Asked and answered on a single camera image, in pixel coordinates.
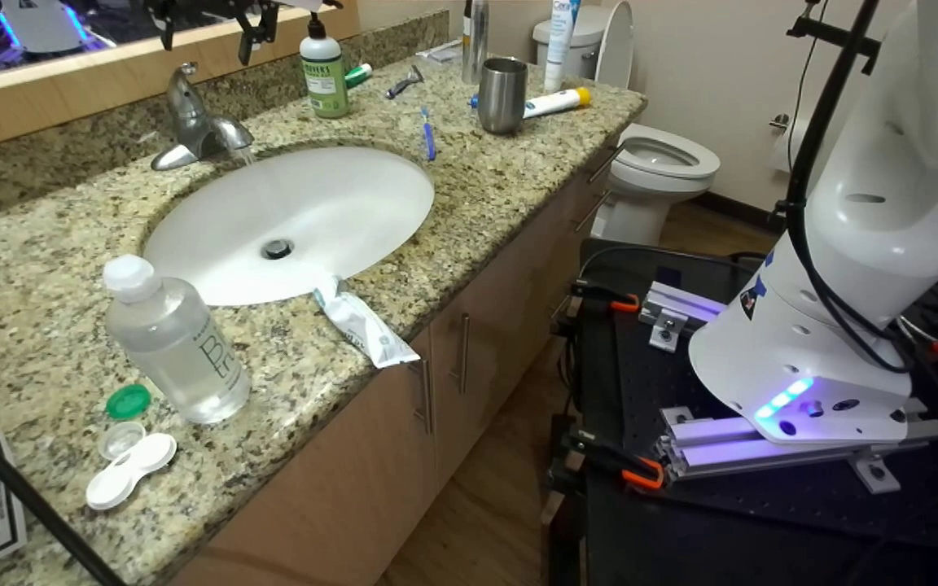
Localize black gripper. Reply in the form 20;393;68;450
217;0;291;69

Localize chrome tap faucet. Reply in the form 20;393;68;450
148;58;258;176

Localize green soap pump bottle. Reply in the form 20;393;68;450
298;8;355;123

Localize small green tube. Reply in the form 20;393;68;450
341;63;378;95

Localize shaving razor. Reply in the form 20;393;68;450
386;63;429;103

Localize small white plastic item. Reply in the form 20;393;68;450
414;34;468;69

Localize white oval sink basin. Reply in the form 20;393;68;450
141;144;439;312

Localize blue toothbrush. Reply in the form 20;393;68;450
417;103;443;170

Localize metal sink drain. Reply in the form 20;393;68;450
258;235;298;263

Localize stainless steel cup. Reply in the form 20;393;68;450
477;56;534;138

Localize granite-topped wooden vanity cabinet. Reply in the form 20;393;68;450
0;8;653;586

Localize tall white tube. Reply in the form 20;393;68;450
542;0;582;98

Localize white tube yellow cap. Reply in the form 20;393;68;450
523;83;597;123

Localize white toothpaste tube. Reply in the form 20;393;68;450
309;283;424;374

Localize clear plastic liquid bottle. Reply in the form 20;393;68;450
97;249;255;430

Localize green capped lens case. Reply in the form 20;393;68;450
97;379;157;458

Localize white toilet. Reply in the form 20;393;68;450
531;0;727;247

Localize orange black clamp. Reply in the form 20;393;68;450
563;276;646;322
563;425;672;496

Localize white contact lens case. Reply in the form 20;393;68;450
82;430;183;517

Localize aluminium robot mounting rails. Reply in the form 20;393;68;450
641;276;938;499

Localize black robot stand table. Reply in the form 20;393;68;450
549;237;938;586

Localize wood-framed wall mirror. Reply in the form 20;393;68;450
0;0;364;161

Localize metal cabinet door handle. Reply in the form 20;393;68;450
449;309;477;396
411;353;439;439

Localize thin black cable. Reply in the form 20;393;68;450
0;399;130;586

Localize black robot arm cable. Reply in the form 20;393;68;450
778;0;920;377

